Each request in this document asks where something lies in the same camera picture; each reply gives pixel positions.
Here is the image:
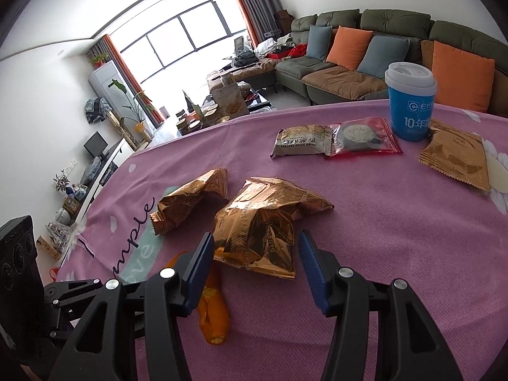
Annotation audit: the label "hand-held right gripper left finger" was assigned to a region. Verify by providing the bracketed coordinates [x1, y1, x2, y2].
[50, 231, 216, 381]

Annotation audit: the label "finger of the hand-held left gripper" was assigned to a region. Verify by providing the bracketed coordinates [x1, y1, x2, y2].
[43, 279, 105, 311]
[51, 286, 148, 341]

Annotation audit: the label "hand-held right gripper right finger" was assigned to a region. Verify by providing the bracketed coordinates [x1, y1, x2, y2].
[298, 229, 463, 381]

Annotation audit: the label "large gold wrapper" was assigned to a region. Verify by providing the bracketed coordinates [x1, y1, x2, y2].
[213, 177, 335, 280]

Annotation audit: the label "brown patterned box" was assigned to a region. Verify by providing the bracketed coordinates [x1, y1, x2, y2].
[37, 236, 63, 261]

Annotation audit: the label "orange plastic wrapper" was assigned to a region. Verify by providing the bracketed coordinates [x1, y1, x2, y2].
[164, 251, 231, 345]

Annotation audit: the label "clear plastic bag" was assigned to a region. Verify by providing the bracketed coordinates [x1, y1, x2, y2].
[45, 222, 76, 253]

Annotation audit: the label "small crumpled gold wrapper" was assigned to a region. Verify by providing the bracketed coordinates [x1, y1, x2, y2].
[150, 168, 230, 236]

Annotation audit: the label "pink flower printed blanket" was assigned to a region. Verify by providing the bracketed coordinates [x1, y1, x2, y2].
[56, 99, 508, 381]

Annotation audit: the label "blue vase with branches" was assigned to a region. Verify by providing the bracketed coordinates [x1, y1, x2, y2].
[53, 170, 74, 195]

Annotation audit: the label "clear bag blue contents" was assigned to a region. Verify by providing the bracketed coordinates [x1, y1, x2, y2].
[81, 157, 102, 185]

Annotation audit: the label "white black-topped tv cabinet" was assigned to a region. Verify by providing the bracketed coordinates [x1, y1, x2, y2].
[36, 139, 136, 263]

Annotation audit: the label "grey cracker packet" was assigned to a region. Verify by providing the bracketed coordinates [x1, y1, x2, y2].
[271, 124, 338, 160]

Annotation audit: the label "small black monitor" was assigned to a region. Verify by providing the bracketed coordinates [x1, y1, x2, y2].
[83, 131, 109, 159]

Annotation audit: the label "red clear snack packet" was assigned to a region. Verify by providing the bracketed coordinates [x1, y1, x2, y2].
[324, 117, 403, 160]

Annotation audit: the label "coffee table with jars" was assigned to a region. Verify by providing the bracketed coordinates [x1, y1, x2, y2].
[175, 69, 255, 136]

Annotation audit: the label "wooden rattan stand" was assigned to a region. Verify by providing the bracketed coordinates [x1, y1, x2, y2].
[111, 113, 134, 152]

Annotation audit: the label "tall leafy plant yellow pot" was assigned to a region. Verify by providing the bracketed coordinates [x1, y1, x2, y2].
[108, 79, 156, 144]

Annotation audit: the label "beige paper snack bag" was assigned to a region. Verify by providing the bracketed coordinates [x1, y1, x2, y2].
[210, 85, 249, 118]

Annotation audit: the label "blue patterned cloth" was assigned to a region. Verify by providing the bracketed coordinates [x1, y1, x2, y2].
[84, 97, 112, 125]

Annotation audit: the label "flat gold wrapper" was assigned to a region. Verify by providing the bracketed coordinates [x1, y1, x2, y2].
[418, 118, 492, 192]

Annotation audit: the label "blue cup white lid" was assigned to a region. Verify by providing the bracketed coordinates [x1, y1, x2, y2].
[384, 62, 438, 143]

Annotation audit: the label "green brown sectional sofa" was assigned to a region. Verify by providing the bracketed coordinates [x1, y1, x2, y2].
[230, 8, 508, 118]

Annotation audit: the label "grey orange curtain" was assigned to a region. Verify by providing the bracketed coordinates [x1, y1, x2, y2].
[90, 34, 164, 128]
[224, 0, 285, 50]

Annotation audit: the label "white standing air conditioner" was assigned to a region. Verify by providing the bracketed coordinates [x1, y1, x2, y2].
[88, 60, 154, 140]

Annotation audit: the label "black bag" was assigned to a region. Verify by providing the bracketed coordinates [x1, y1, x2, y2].
[232, 50, 259, 68]

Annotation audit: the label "red cloth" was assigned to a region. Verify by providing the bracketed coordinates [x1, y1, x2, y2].
[270, 43, 309, 60]

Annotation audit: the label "large blue cushion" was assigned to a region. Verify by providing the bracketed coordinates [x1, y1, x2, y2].
[356, 35, 411, 79]

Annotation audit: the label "large black-framed window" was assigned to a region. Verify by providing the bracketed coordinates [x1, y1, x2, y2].
[109, 2, 249, 85]

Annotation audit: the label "small blue cushion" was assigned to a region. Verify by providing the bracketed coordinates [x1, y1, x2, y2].
[306, 25, 333, 62]

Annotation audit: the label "pile of white clothes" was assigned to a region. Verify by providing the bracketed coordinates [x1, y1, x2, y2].
[254, 36, 295, 58]

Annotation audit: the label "large orange cushion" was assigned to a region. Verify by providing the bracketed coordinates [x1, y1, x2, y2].
[431, 40, 496, 114]

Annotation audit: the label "brown stacked boxes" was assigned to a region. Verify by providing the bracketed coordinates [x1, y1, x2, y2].
[274, 9, 295, 33]

